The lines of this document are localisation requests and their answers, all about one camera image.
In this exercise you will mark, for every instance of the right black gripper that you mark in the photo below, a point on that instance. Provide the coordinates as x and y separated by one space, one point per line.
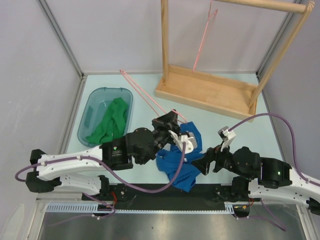
213 154

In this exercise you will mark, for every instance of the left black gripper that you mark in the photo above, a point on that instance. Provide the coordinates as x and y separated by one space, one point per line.
168 122

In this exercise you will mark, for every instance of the blue tank top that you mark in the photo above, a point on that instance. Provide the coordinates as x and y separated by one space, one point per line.
168 161

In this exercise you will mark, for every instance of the green tank top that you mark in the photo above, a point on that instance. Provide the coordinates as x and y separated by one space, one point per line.
113 123

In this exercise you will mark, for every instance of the pink wire hanger with blue top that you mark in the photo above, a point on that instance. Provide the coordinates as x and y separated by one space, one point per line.
143 94

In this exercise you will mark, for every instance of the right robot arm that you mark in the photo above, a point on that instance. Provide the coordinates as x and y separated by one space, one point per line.
258 177

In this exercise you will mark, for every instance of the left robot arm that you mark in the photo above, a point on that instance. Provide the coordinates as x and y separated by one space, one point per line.
50 172

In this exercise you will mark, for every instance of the teal plastic bin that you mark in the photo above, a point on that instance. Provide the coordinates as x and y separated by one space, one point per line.
95 108

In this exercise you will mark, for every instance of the wooden clothes rack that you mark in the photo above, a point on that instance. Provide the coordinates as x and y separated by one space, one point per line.
222 95

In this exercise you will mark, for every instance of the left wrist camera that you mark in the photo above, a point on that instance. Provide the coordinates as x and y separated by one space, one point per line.
186 141

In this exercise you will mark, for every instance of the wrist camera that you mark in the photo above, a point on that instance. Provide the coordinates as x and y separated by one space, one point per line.
227 137
186 141

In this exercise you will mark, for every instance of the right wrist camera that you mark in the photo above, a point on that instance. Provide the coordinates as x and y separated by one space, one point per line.
227 137

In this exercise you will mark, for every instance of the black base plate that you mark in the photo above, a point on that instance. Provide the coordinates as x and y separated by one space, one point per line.
202 197

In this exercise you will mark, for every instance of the aluminium frame post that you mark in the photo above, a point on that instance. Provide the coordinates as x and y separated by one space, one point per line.
49 15

